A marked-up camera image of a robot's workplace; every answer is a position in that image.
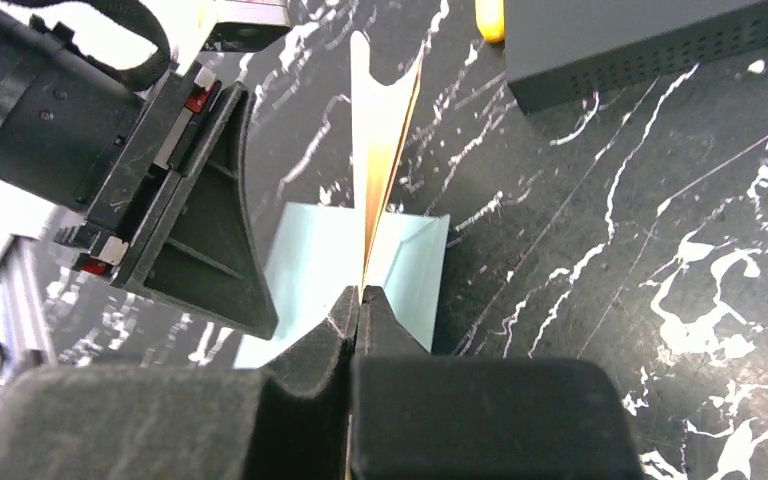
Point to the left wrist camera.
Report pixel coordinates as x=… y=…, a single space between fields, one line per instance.
x=245 y=26

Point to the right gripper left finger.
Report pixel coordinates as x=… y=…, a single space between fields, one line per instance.
x=285 y=420

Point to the yellow handled utility knife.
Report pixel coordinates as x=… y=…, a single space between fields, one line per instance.
x=489 y=19

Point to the aluminium frame rail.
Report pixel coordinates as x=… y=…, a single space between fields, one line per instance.
x=26 y=330

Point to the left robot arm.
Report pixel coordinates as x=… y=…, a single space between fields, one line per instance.
x=61 y=109

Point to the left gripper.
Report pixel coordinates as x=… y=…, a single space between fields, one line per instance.
x=182 y=237

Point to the light green envelope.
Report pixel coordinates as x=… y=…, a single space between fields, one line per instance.
x=317 y=253

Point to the black box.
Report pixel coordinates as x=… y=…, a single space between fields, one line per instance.
x=560 y=51

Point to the white letter paper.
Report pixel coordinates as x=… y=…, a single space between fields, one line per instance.
x=381 y=115

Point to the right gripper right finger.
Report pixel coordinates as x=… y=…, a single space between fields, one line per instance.
x=416 y=415

